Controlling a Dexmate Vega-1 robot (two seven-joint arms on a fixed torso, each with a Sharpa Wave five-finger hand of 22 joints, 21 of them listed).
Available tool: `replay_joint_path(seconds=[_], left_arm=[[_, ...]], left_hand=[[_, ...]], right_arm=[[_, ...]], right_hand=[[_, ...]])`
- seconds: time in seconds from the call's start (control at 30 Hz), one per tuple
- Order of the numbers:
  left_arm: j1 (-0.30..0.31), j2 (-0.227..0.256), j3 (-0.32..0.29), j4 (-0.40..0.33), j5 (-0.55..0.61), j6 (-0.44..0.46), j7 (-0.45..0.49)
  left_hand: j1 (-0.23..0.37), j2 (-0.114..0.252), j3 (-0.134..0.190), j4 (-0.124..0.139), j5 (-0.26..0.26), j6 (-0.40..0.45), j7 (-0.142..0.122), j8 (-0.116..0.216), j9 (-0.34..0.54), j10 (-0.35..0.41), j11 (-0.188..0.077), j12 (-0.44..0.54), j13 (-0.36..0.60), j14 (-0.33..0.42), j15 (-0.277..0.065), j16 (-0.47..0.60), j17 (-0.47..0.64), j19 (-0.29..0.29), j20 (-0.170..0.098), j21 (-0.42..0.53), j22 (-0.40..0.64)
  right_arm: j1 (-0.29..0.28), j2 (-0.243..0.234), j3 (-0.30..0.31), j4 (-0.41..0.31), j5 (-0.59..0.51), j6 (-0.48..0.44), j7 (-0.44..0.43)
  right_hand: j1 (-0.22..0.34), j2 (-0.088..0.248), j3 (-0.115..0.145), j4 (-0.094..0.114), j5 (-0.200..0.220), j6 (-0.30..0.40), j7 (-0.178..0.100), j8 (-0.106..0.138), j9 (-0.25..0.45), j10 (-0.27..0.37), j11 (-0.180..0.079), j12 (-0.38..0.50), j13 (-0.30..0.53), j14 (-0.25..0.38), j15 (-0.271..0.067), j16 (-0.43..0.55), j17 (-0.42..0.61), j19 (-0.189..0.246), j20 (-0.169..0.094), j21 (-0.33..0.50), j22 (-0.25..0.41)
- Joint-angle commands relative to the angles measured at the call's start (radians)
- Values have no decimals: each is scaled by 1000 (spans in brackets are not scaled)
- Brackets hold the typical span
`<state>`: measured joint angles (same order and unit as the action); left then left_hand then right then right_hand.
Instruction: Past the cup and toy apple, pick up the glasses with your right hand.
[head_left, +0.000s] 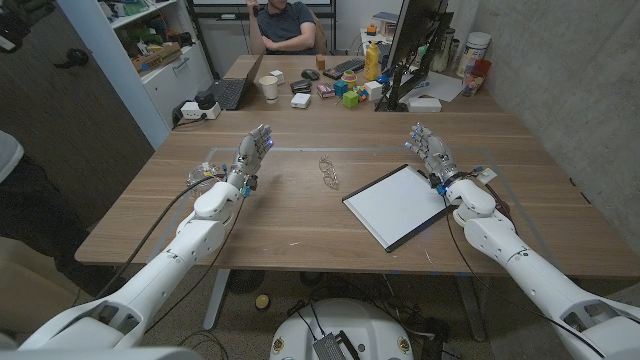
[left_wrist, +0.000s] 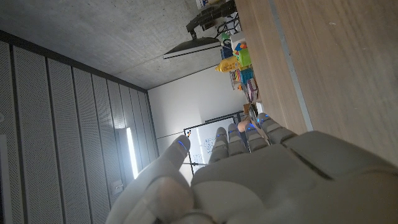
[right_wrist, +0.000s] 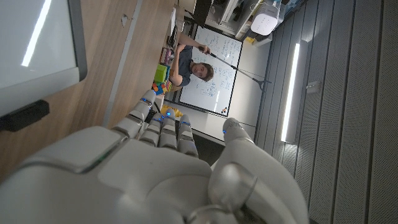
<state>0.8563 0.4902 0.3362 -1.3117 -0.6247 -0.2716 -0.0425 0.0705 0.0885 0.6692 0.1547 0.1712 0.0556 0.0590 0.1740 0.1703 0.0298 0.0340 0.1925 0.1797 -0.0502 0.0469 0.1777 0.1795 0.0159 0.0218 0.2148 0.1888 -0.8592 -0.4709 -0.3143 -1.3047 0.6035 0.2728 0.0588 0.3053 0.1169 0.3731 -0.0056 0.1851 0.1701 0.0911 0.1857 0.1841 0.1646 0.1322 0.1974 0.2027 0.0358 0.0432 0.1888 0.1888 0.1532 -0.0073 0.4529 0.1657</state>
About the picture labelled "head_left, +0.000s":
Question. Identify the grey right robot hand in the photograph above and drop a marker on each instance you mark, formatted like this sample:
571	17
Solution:
436	152

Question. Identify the green cube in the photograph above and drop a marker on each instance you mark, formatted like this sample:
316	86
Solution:
350	99

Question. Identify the pink box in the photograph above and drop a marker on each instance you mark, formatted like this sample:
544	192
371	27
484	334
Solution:
325	90

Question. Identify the colourful puzzle cube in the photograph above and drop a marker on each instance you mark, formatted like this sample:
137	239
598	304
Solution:
361	93

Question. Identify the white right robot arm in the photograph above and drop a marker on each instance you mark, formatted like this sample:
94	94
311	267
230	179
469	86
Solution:
530	270

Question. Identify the black computer mouse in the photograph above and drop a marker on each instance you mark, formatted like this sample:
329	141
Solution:
310	74

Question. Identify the standing person in white shirt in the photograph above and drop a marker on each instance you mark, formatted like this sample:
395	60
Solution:
30	200

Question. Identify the white paper sheet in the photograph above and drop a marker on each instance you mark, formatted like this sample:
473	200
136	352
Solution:
440	87

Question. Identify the small flat white box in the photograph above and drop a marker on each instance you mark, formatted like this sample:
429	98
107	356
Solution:
300	100

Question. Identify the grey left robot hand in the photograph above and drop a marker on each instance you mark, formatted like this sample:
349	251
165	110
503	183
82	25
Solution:
250	152

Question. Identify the black computer monitor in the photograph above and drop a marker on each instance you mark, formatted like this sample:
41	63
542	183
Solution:
415	25

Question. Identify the brown cardboard box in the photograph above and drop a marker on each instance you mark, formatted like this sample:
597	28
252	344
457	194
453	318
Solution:
157	57

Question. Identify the white canister with blue label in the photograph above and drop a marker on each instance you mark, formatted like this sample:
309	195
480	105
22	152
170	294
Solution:
472	52

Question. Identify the yellow ball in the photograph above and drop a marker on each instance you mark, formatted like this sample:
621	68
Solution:
262	302

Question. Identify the grey table leg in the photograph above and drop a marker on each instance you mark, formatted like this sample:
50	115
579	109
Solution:
470	307
217	297

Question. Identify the white board with black frame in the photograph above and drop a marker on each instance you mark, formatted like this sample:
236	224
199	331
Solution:
395	205

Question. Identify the black power adapter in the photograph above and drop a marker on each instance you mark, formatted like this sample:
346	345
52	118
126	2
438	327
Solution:
204	100

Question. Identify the small white cube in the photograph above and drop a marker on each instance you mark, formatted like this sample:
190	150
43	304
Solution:
277	76

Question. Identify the black laptop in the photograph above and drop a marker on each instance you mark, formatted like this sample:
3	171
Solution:
230	92

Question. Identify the dark wood-grain door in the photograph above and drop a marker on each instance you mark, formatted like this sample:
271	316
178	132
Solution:
75	125

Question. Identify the small wooden block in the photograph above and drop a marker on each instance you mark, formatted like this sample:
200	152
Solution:
320	62

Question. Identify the long white box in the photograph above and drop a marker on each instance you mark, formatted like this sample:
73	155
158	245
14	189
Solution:
424	104

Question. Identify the metal thermos flask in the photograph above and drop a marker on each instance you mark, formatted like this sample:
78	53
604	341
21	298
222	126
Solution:
442	55

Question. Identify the small orange object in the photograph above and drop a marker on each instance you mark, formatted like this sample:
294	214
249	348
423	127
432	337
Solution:
371	29

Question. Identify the white shelf cabinet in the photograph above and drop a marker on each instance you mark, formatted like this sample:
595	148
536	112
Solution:
170	85

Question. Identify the white paper cup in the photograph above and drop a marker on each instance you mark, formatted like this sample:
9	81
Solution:
269	89

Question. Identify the clear cup with red top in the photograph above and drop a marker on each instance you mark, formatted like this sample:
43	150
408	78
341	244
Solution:
475	80

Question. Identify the white robot torso base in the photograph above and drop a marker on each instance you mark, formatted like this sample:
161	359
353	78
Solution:
350	320

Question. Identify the seated person in dark shirt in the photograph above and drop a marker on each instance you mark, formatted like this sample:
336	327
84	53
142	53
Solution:
285	25

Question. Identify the yellow squeeze bottle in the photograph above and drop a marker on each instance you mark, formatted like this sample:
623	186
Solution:
371	62

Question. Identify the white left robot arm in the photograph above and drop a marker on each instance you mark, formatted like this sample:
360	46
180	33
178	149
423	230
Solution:
190	245

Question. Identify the whiteboard with black frame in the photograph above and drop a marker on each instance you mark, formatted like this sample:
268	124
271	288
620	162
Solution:
300	2

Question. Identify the colourful stacking cups toy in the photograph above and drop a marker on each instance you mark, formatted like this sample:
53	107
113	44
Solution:
349	77

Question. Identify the white paper tag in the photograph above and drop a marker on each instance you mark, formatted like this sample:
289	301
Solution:
486	175

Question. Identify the tan chair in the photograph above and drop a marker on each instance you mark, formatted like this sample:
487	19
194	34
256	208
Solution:
320	37

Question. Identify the blue cube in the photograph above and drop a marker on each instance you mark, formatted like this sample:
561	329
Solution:
340	88

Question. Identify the white power strip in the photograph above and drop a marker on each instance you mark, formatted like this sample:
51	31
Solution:
192	111

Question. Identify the black keyboard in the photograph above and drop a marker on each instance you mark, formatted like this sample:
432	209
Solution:
344	68

